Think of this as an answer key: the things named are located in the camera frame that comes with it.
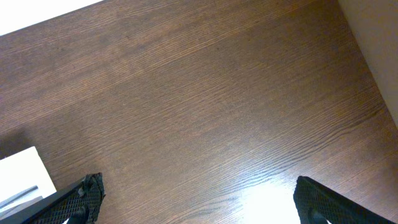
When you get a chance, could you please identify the white plastic cutlery tray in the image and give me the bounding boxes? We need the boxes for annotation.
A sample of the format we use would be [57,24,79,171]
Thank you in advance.
[1,147,57,220]

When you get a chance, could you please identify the large metal spoon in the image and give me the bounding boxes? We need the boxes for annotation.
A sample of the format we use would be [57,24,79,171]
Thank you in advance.
[1,185,38,208]

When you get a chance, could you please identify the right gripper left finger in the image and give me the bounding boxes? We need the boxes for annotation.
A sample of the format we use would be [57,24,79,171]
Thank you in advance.
[1,173,105,224]

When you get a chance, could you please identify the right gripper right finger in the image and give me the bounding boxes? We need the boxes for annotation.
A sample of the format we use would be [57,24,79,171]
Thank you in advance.
[294,176,394,224]

